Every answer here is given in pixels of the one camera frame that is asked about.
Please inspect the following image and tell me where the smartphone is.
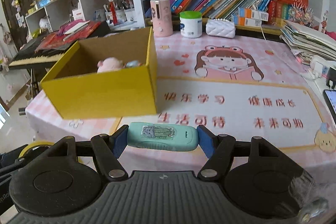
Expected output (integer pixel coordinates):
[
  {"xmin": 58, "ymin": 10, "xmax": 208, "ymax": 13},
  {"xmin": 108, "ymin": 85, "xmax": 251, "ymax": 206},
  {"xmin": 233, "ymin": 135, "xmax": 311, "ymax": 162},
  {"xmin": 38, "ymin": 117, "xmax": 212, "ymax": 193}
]
[{"xmin": 323, "ymin": 89, "xmax": 336, "ymax": 116}]

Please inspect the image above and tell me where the white jar green lid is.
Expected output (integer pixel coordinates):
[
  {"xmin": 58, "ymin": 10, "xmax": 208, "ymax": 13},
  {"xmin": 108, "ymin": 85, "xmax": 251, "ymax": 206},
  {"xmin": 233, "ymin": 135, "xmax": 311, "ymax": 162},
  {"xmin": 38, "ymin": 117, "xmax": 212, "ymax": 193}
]
[{"xmin": 179, "ymin": 11, "xmax": 203, "ymax": 39}]

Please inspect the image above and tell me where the pink cylinder humidifier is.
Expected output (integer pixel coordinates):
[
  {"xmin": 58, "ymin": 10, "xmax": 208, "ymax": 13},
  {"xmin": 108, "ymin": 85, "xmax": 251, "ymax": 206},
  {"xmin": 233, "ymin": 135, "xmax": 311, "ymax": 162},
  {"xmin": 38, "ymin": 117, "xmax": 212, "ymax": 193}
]
[{"xmin": 150, "ymin": 0, "xmax": 174, "ymax": 38}]

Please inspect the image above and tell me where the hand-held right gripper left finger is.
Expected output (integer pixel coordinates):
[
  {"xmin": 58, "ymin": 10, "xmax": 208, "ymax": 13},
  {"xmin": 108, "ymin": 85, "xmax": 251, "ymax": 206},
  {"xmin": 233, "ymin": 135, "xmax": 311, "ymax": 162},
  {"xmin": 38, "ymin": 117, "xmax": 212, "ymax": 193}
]
[{"xmin": 54, "ymin": 124, "xmax": 129, "ymax": 179}]

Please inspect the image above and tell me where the white pen cup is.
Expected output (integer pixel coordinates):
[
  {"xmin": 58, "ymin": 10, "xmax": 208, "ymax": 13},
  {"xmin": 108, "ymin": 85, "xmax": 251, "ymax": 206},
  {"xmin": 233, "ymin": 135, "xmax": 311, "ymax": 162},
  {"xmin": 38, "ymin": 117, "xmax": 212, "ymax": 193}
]
[
  {"xmin": 105, "ymin": 10, "xmax": 125, "ymax": 22},
  {"xmin": 125, "ymin": 7, "xmax": 137, "ymax": 22}
]

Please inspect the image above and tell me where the pink pig plush toy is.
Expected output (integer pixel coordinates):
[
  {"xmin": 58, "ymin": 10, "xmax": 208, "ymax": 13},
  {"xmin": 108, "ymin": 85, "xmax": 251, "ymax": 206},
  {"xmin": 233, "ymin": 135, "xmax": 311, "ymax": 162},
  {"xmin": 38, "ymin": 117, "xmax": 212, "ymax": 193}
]
[{"xmin": 97, "ymin": 57, "xmax": 124, "ymax": 74}]

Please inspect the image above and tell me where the white plastic bag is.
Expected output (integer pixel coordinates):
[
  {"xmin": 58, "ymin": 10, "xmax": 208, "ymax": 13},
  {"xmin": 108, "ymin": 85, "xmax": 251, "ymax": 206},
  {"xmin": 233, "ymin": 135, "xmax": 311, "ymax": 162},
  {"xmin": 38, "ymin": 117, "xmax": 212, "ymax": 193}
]
[{"xmin": 39, "ymin": 18, "xmax": 52, "ymax": 30}]

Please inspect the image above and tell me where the red tassel ornament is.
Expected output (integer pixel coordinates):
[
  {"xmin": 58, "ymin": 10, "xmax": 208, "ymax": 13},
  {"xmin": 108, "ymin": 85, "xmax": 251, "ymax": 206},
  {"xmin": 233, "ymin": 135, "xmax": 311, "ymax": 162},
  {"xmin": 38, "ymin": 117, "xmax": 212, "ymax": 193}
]
[{"xmin": 109, "ymin": 0, "xmax": 117, "ymax": 25}]

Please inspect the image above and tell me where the black electric keyboard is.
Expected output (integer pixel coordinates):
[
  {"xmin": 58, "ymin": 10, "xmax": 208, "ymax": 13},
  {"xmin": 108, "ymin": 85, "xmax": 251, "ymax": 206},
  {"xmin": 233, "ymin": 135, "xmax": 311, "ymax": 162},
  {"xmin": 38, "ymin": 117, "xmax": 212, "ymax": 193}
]
[{"xmin": 9, "ymin": 21, "xmax": 111, "ymax": 71}]

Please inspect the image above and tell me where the black keyboard stand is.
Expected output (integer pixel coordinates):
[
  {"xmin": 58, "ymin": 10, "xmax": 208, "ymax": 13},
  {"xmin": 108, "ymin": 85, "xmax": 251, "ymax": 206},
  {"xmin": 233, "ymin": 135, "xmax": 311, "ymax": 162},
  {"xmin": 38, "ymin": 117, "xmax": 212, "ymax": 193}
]
[{"xmin": 26, "ymin": 68, "xmax": 43, "ymax": 99}]

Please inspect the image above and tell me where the stack of papers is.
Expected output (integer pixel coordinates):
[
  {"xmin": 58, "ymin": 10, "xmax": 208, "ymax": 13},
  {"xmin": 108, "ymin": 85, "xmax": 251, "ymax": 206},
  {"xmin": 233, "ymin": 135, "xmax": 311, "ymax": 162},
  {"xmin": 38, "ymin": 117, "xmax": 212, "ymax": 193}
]
[{"xmin": 280, "ymin": 20, "xmax": 336, "ymax": 66}]

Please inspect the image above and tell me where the white power strip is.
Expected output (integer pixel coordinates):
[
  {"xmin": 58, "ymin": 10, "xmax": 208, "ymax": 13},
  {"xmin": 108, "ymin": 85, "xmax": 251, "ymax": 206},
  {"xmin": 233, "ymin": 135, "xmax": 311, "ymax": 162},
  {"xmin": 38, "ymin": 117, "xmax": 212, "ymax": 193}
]
[{"xmin": 310, "ymin": 55, "xmax": 336, "ymax": 80}]

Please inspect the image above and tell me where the white quilted pouch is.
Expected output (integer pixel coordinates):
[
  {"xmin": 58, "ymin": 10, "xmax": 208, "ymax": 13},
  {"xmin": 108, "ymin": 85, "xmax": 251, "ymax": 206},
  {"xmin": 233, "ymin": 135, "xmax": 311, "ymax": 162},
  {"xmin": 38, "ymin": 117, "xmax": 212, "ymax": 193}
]
[{"xmin": 205, "ymin": 18, "xmax": 236, "ymax": 39}]

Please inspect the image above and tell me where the black charger plug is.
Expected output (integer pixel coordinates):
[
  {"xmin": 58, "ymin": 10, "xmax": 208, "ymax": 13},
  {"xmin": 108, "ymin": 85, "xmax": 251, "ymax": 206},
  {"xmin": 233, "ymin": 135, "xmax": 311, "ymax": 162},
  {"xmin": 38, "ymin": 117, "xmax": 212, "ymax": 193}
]
[{"xmin": 325, "ymin": 65, "xmax": 336, "ymax": 89}]

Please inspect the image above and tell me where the colourful spiky ornament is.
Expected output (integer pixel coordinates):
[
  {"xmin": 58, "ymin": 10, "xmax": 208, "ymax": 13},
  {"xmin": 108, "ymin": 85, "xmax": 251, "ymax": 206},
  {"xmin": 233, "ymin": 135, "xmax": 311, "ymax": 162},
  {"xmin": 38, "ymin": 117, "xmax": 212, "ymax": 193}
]
[{"xmin": 287, "ymin": 2, "xmax": 315, "ymax": 28}]

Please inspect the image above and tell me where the white paper booklet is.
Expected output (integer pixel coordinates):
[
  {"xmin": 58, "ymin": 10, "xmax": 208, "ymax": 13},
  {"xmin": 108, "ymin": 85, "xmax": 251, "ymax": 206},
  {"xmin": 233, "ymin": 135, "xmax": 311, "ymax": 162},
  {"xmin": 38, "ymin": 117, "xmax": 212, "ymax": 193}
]
[{"xmin": 63, "ymin": 20, "xmax": 90, "ymax": 35}]

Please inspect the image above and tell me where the bunch of pens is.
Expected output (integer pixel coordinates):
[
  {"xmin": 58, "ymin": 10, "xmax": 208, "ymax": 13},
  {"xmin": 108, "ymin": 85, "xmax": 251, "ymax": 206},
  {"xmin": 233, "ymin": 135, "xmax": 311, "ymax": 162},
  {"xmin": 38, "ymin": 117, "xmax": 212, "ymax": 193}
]
[{"xmin": 104, "ymin": 0, "xmax": 134, "ymax": 12}]

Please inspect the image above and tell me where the orange white carton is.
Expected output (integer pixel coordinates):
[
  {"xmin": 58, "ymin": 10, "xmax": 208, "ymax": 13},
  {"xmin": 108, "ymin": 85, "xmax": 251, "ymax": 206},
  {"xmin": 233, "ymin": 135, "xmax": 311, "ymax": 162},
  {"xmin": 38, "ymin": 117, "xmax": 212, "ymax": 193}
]
[
  {"xmin": 232, "ymin": 17, "xmax": 263, "ymax": 28},
  {"xmin": 238, "ymin": 7, "xmax": 268, "ymax": 21}
]

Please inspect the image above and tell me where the gold tape roll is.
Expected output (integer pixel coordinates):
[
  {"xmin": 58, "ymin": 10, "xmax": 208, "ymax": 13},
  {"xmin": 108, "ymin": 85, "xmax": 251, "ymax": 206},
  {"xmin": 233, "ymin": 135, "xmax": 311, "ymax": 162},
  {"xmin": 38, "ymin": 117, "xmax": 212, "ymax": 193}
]
[{"xmin": 20, "ymin": 141, "xmax": 87, "ymax": 166}]

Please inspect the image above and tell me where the yellow cardboard box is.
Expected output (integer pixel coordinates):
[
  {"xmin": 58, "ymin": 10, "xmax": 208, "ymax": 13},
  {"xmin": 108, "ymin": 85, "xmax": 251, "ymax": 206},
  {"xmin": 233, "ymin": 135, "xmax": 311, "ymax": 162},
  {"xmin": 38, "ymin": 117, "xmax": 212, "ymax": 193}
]
[{"xmin": 40, "ymin": 27, "xmax": 158, "ymax": 121}]

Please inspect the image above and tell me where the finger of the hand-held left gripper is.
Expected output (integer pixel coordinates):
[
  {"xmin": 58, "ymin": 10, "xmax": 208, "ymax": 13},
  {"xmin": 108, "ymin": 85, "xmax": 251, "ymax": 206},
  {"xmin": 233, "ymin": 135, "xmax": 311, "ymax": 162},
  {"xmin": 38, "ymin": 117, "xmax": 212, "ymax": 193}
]
[{"xmin": 0, "ymin": 157, "xmax": 30, "ymax": 179}]

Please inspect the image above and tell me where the blue-green plastic device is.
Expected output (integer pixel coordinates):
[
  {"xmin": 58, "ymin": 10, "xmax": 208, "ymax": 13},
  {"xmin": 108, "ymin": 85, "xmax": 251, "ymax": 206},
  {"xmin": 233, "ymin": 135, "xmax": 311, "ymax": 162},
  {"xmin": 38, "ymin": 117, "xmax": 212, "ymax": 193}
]
[{"xmin": 126, "ymin": 122, "xmax": 199, "ymax": 152}]

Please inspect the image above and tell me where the grey blue toy car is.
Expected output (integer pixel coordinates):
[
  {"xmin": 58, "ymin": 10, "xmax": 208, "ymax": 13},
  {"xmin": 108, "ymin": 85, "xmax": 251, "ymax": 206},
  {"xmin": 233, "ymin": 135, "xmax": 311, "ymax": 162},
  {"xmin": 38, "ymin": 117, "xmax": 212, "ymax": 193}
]
[{"xmin": 125, "ymin": 60, "xmax": 144, "ymax": 69}]

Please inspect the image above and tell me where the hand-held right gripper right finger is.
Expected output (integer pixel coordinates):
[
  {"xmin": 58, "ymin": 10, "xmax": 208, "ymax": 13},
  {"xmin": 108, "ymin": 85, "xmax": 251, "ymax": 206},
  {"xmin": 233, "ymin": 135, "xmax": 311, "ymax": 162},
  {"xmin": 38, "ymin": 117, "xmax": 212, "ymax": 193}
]
[{"xmin": 197, "ymin": 125, "xmax": 275, "ymax": 179}]

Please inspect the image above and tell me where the white red paper box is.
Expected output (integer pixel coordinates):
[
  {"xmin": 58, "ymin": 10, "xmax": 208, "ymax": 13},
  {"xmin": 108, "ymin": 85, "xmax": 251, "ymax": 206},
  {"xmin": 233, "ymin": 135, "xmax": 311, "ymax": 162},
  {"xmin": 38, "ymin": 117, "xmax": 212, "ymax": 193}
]
[{"xmin": 72, "ymin": 9, "xmax": 85, "ymax": 21}]

